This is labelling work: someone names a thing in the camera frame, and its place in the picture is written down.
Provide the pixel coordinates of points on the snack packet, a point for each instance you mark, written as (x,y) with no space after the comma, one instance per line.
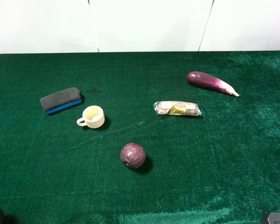
(177,108)

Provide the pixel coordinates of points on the dark grey object bottom right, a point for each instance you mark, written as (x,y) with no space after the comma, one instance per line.
(271,218)

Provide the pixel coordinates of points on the green felt table cloth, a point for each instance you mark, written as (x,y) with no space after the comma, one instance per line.
(222,167)

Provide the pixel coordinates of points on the dark red textured ball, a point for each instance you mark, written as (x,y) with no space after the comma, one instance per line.
(133,155)

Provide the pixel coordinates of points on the cream plastic cup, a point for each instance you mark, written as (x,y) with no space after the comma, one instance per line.
(92,117)

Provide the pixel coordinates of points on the purple toy eggplant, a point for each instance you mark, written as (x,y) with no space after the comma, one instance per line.
(205,80)

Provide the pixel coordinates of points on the grey blue board eraser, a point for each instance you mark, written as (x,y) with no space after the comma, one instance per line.
(61,100)

